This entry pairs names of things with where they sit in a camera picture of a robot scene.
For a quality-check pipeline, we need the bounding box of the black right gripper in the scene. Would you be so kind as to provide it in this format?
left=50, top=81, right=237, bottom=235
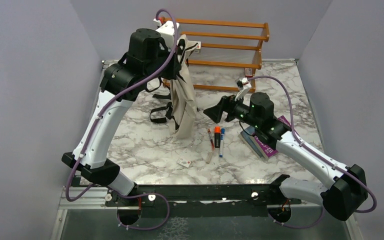
left=203, top=90, right=261, bottom=129

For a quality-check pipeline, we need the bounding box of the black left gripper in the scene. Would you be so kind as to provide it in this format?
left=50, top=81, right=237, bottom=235
left=143, top=40, right=181, bottom=82

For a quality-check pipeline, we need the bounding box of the beige canvas backpack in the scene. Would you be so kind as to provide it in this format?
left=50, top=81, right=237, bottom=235
left=149, top=34, right=199, bottom=139

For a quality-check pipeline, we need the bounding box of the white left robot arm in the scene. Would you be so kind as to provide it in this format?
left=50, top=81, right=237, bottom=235
left=61, top=28, right=181, bottom=206

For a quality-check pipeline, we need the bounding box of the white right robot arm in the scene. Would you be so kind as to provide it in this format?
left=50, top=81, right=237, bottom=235
left=203, top=92, right=369, bottom=221

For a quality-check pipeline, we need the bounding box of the orange highlighter marker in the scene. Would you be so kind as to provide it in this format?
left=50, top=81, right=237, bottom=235
left=214, top=126, right=222, bottom=149

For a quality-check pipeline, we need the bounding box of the red pen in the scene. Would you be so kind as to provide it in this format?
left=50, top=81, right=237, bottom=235
left=207, top=128, right=215, bottom=151

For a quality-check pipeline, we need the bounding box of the blue whiteboard marker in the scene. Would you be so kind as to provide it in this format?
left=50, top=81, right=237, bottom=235
left=219, top=128, right=225, bottom=158

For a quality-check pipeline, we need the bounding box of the blue-grey book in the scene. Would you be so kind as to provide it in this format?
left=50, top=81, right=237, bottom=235
left=238, top=126, right=269, bottom=159

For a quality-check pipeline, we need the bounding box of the small red box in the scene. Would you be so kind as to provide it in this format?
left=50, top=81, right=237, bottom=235
left=244, top=68, right=253, bottom=78

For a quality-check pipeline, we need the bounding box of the small white eraser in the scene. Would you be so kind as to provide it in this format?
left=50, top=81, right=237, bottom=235
left=177, top=159, right=192, bottom=168

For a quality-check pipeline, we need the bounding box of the orange wooden shelf rack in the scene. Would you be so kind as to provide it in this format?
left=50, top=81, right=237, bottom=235
left=176, top=18, right=271, bottom=76

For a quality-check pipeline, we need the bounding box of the purple storey treehouse book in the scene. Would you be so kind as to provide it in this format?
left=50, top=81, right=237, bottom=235
left=253, top=115, right=291, bottom=159

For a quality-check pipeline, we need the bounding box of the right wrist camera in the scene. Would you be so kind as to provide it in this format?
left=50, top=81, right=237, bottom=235
left=234, top=77, right=252, bottom=101

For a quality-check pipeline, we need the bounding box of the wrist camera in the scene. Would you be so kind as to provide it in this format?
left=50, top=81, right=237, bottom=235
left=234, top=77, right=252, bottom=101
left=153, top=18, right=175, bottom=48

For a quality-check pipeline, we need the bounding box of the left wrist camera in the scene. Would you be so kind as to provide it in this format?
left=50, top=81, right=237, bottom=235
left=153, top=18, right=175, bottom=48

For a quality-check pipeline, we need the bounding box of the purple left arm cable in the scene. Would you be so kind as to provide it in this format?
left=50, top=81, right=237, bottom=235
left=64, top=8, right=180, bottom=231

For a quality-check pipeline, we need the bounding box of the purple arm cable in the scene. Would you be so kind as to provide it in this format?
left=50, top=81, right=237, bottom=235
left=64, top=8, right=180, bottom=231
left=246, top=75, right=378, bottom=230

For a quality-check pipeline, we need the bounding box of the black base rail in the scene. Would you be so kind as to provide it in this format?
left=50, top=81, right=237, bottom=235
left=105, top=183, right=301, bottom=219

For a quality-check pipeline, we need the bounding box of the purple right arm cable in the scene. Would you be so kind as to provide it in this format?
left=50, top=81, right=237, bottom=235
left=246, top=75, right=378, bottom=230

